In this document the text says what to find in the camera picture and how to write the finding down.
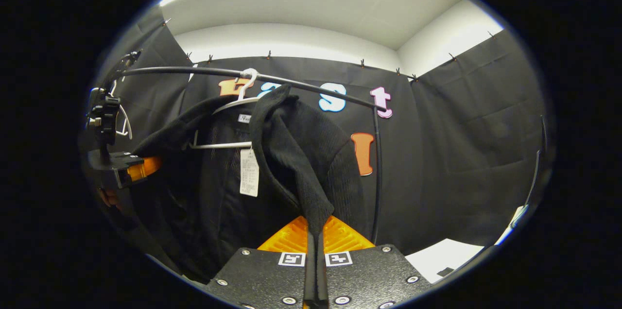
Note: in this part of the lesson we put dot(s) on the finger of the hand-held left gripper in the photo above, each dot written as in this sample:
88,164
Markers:
143,168

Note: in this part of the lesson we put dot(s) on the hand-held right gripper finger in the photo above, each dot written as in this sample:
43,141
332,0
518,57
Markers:
322,275
311,275

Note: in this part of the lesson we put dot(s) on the black jacket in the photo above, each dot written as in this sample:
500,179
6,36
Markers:
291,153

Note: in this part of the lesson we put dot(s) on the white clothes hanger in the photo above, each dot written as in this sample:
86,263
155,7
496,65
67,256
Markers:
228,145
127,124

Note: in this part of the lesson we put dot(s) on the black clothes rack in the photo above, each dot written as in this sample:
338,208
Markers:
194,70

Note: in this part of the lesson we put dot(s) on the white cabinet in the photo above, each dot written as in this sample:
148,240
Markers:
437,255

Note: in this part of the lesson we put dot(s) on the black backdrop cloth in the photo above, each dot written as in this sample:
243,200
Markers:
461,153

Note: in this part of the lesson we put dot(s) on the row of small backdrop clips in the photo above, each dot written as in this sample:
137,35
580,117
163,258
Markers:
362,62

